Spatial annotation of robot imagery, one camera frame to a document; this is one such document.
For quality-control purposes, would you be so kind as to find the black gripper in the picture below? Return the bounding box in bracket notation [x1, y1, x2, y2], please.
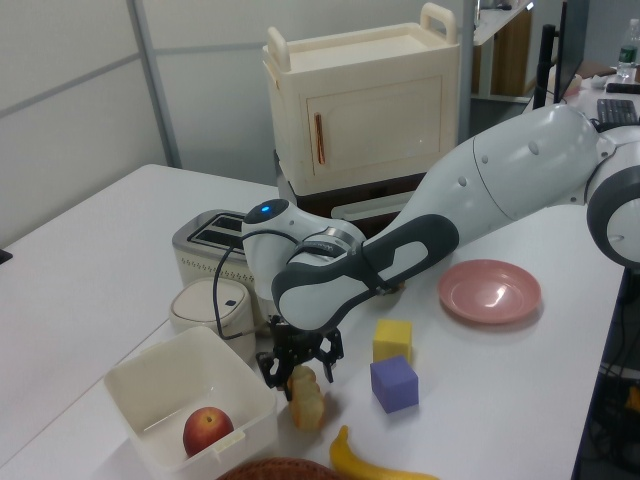
[255, 314, 347, 402]

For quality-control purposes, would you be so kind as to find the small toasted bread loaf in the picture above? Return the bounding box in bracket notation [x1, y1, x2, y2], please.
[287, 364, 328, 432]

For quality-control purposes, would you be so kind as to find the brown wicker basket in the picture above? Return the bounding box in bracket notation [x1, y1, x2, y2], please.
[214, 455, 337, 480]

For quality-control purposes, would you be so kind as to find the yellow foam cube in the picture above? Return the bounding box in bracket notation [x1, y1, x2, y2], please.
[372, 318, 415, 366]

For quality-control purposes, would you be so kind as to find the purple foam cube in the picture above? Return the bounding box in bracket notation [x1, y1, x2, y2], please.
[369, 354, 420, 415]

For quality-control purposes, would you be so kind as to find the small cream lidded bin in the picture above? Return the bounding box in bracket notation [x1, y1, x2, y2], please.
[168, 278, 259, 362]

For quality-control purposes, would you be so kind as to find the red apple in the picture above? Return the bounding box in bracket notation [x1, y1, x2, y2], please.
[182, 406, 236, 459]

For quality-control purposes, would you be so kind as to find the yellow banana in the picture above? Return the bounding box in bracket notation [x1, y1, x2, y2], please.
[328, 424, 442, 480]

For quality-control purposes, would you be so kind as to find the white plastic open box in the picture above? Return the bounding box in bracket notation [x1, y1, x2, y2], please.
[103, 325, 279, 474]

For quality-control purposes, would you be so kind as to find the silver cream toaster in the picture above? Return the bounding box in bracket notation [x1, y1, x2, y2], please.
[171, 209, 262, 302]

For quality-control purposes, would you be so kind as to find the pink plate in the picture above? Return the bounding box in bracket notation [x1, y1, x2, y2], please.
[437, 258, 543, 327]

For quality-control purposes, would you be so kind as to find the cream plastic cabinet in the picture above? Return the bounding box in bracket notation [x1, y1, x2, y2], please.
[261, 1, 462, 197]

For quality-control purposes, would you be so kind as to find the wooden desk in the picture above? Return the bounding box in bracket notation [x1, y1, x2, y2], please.
[469, 0, 547, 102]

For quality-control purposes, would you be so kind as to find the black monitor stand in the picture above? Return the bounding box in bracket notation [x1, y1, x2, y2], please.
[532, 23, 560, 111]

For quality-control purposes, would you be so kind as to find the black keyboard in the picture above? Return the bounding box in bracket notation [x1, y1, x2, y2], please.
[596, 98, 640, 126]

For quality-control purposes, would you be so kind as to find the black computer monitor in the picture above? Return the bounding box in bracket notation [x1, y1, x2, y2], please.
[553, 0, 587, 105]

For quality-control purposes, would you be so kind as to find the clear plastic water bottle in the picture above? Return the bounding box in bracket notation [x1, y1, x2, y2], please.
[616, 8, 640, 82]

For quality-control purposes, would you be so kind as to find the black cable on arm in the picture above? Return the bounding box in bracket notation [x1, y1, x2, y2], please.
[212, 230, 274, 341]

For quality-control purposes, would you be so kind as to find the white drawer handle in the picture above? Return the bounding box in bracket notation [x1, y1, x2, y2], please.
[329, 196, 407, 222]

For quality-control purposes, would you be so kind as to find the copper cabinet door handle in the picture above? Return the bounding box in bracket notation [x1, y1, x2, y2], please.
[312, 111, 329, 167]

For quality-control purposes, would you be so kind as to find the grey partition post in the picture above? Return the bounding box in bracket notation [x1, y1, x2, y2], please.
[126, 0, 182, 169]

